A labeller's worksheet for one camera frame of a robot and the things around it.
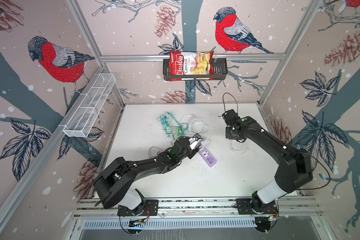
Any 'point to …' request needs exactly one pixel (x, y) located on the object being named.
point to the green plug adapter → (168, 130)
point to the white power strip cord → (196, 126)
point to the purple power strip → (205, 154)
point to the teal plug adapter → (164, 121)
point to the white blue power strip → (168, 137)
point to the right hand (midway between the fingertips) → (230, 137)
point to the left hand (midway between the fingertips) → (195, 141)
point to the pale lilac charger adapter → (204, 143)
